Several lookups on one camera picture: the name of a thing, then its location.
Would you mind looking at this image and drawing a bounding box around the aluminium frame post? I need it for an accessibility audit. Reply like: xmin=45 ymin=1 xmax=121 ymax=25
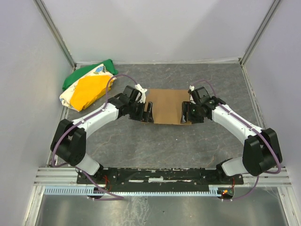
xmin=239 ymin=0 xmax=282 ymax=67
xmin=33 ymin=0 xmax=76 ymax=69

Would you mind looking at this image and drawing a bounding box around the yellow white patterned cloth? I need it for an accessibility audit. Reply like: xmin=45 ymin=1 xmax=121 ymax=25
xmin=59 ymin=61 xmax=118 ymax=112

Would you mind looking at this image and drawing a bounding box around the green cloth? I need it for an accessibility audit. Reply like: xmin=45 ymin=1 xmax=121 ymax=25
xmin=62 ymin=58 xmax=119 ymax=90

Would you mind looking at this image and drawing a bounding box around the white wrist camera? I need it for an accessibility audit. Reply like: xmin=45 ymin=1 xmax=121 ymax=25
xmin=188 ymin=85 xmax=195 ymax=104
xmin=135 ymin=84 xmax=148 ymax=104

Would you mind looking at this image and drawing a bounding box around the aluminium front rail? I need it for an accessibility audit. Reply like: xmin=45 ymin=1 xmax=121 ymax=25
xmin=34 ymin=168 xmax=292 ymax=188

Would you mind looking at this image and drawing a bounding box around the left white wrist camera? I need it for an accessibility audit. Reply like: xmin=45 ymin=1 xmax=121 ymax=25
xmin=135 ymin=84 xmax=148 ymax=104

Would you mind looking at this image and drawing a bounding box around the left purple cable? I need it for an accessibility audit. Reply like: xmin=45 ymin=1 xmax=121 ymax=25
xmin=51 ymin=74 xmax=139 ymax=201

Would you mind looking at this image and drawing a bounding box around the right aluminium frame post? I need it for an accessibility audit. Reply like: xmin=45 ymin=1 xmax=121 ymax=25
xmin=239 ymin=0 xmax=282 ymax=67

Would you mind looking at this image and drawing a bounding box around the left aluminium frame post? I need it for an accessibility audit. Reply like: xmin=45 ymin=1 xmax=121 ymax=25
xmin=33 ymin=0 xmax=76 ymax=69

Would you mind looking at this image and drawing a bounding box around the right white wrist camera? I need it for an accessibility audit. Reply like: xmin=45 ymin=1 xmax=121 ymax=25
xmin=188 ymin=85 xmax=195 ymax=104

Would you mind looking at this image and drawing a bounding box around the light blue cable duct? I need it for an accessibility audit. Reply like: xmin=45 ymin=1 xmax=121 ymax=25
xmin=44 ymin=186 xmax=221 ymax=197

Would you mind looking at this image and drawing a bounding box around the brown cardboard box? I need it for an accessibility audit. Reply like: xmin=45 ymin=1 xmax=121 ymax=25
xmin=146 ymin=89 xmax=191 ymax=126

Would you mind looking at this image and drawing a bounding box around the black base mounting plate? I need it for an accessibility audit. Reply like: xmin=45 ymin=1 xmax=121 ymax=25
xmin=91 ymin=168 xmax=244 ymax=192

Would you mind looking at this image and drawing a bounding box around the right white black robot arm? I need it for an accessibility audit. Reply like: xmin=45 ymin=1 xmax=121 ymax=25
xmin=181 ymin=86 xmax=283 ymax=181

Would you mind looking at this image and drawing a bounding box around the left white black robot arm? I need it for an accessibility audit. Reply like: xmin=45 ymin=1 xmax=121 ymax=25
xmin=50 ymin=84 xmax=153 ymax=177

